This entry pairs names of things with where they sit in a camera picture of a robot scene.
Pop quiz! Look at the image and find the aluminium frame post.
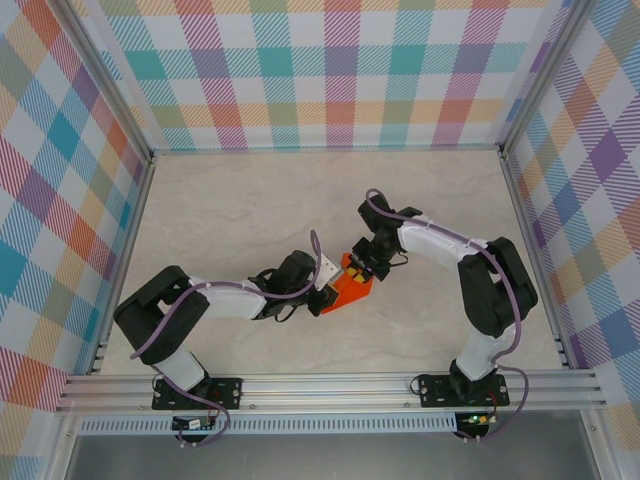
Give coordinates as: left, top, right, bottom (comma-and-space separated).
52, 0, 156, 162
498, 0, 597, 160

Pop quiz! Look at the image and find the aluminium side rail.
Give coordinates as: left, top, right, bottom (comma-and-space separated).
499, 153, 571, 370
88, 154, 156, 375

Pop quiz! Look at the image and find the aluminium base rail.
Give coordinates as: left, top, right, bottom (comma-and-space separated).
55, 369, 609, 414

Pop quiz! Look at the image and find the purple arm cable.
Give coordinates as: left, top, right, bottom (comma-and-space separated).
129, 229, 322, 448
363, 188, 531, 444

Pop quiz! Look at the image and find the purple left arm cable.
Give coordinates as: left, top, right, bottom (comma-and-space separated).
129, 229, 322, 448

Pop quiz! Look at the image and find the perforated metal cable tray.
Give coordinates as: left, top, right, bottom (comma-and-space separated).
78, 412, 459, 435

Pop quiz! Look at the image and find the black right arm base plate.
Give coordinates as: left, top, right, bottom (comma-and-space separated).
418, 373, 510, 409

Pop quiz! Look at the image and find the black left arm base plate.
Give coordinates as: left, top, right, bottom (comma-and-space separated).
151, 377, 244, 411

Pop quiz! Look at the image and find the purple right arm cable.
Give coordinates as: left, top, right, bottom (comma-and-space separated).
363, 188, 531, 444

